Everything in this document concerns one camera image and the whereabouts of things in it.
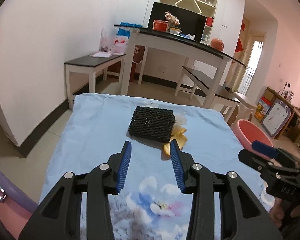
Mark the pink plastic basin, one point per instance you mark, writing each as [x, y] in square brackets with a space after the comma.
[247, 132]

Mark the row of blue packets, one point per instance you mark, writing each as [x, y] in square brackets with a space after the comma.
[131, 24]

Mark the white papers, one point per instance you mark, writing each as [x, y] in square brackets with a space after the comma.
[100, 54]

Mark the black foam net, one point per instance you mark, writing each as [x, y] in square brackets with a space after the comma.
[150, 122]

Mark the orange peel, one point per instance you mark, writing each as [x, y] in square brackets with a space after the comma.
[180, 136]

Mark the clear plastic wrap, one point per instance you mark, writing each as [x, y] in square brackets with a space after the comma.
[181, 120]

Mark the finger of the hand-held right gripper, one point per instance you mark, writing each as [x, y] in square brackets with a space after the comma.
[263, 148]
[250, 158]

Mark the long white bench black top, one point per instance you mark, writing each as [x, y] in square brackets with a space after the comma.
[90, 61]

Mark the dark red box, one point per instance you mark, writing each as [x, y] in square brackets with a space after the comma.
[137, 60]

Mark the pink plastic bag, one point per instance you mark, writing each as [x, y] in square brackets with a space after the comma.
[105, 41]

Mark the purple framed drawing board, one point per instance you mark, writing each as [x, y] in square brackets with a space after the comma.
[277, 117]

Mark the white table with black top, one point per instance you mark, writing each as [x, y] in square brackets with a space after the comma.
[165, 43]

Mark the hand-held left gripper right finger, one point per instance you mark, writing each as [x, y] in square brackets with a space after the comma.
[176, 165]

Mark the red gift box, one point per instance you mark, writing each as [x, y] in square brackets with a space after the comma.
[160, 25]

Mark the blue printed cloth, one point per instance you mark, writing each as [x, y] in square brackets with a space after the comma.
[90, 130]

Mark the colourful printed carton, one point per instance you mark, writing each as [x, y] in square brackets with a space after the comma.
[261, 107]

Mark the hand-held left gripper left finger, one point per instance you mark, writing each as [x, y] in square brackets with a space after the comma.
[123, 165]

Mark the dried flowers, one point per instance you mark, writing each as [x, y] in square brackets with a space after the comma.
[172, 17]

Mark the white door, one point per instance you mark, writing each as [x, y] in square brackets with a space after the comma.
[252, 62]

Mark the white and red plastic bag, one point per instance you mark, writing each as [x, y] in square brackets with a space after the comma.
[119, 45]

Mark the person's right hand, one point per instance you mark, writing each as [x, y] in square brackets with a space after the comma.
[276, 212]

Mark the beige plastic stool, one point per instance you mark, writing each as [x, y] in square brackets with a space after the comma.
[245, 101]

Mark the orange round pot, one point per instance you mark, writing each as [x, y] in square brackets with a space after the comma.
[217, 44]

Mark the short white bench black top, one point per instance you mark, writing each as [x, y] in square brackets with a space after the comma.
[202, 80]

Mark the small red box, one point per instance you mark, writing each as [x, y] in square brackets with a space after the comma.
[209, 21]

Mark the red paper wall decoration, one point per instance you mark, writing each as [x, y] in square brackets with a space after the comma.
[239, 45]
[243, 26]

